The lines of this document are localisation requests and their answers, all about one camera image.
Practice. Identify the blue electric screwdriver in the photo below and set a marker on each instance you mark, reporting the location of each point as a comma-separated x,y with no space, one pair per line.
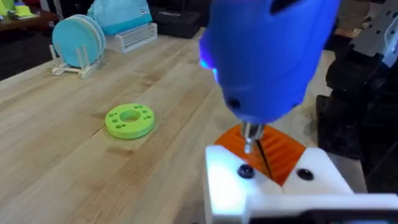
264,56

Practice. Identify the small black screw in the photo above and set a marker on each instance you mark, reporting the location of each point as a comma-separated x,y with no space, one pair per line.
246,171

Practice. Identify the green disc with holes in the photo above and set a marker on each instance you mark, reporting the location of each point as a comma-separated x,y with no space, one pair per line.
130,124

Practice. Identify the white orange left gripper right finger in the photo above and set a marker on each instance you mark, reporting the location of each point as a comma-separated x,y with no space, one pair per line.
320,174

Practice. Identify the dark wooden side table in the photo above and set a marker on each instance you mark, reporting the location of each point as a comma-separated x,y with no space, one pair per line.
28,21

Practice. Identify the black bag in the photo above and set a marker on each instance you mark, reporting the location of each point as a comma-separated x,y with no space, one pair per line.
177,21

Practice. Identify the white orange left gripper left finger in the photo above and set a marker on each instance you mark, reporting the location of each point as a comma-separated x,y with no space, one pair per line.
227,186

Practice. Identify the yellow-green block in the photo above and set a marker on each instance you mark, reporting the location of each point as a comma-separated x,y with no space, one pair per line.
23,11

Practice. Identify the teal round plate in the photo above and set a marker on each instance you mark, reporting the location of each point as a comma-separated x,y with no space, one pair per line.
74,42
100,34

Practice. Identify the teal soft zip bag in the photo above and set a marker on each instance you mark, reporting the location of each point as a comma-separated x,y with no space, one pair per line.
121,15

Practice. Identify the small wooden peg rack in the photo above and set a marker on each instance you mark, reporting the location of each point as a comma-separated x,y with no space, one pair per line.
81,70

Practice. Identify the white slatted box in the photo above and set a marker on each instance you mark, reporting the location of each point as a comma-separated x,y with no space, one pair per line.
133,37

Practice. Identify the grey and black right gripper body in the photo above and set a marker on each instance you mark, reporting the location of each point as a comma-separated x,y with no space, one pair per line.
373,40

